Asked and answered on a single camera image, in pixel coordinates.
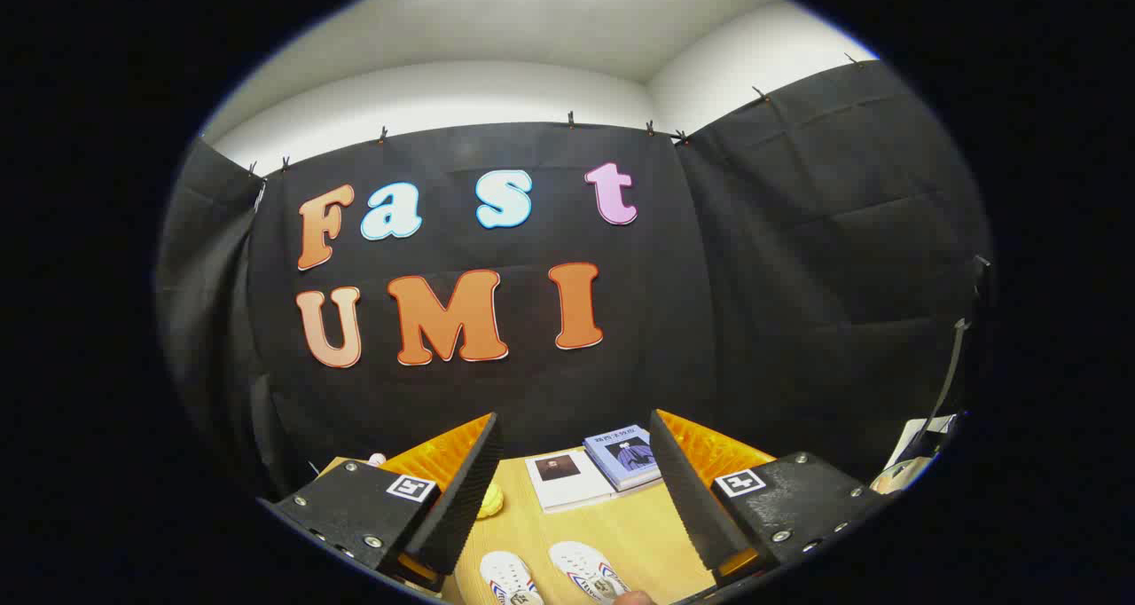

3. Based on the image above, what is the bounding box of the row of black cloth clips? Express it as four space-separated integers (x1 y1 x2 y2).
247 52 861 176

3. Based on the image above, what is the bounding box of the blue paperback book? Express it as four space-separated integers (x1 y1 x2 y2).
583 424 664 492

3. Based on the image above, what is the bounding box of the white canvas shoe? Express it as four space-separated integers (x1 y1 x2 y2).
548 541 630 604
480 551 544 605

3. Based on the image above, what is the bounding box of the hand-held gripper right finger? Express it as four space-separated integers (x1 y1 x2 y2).
650 409 892 588

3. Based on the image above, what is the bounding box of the white paperback book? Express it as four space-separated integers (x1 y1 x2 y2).
525 450 615 514

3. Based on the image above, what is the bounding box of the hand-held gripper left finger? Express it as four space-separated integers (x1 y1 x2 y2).
257 412 504 593

